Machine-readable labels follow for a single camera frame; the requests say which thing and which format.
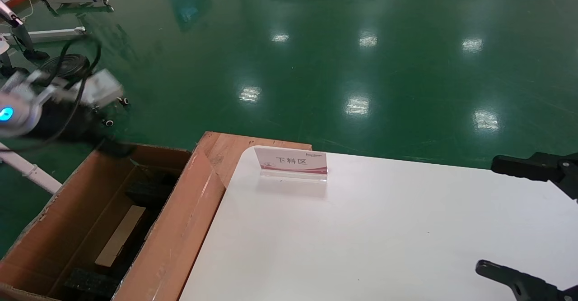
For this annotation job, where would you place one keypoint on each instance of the white metal stand base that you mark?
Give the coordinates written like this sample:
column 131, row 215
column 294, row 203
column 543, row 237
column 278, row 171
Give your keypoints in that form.
column 74, row 0
column 58, row 33

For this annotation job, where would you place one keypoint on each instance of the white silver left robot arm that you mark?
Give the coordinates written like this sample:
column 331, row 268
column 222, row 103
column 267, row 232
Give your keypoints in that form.
column 20, row 111

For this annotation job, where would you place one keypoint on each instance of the acrylic sign with red stripe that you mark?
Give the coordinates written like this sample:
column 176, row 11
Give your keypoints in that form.
column 293, row 161

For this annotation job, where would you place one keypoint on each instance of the small cardboard box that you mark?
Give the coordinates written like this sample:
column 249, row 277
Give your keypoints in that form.
column 122, row 233

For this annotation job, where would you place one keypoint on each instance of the black stool with chrome base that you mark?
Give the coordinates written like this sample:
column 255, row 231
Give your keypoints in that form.
column 72, row 64

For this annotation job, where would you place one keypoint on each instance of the black foam block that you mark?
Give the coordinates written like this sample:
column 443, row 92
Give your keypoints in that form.
column 149, row 192
column 92, row 284

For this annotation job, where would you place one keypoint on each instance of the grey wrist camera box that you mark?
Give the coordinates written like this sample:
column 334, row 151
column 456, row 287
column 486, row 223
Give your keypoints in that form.
column 104, row 89

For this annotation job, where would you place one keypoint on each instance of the large cardboard box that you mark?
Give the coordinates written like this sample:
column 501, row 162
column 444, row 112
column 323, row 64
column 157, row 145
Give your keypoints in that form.
column 180, row 229

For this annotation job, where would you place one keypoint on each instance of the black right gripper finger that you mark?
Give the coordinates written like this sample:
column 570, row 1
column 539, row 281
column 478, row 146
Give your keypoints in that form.
column 524, row 285
column 542, row 168

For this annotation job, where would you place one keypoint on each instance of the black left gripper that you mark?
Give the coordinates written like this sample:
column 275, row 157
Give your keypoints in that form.
column 67, row 120

